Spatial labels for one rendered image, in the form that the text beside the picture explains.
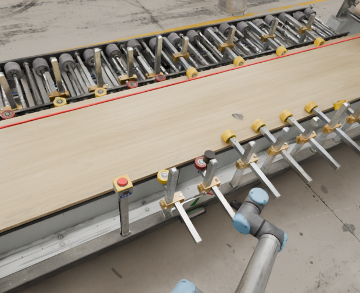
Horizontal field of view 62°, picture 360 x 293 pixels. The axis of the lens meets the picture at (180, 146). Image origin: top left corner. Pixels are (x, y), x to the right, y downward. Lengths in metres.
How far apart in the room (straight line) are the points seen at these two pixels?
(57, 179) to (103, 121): 0.49
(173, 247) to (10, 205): 1.30
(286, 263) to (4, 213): 2.06
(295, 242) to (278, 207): 0.34
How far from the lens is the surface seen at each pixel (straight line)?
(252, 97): 2.37
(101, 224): 1.92
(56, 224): 1.87
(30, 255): 1.93
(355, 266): 3.03
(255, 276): 1.14
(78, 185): 1.74
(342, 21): 4.11
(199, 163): 1.83
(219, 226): 2.67
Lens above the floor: 2.35
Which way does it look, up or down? 50 degrees down
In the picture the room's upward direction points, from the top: 10 degrees clockwise
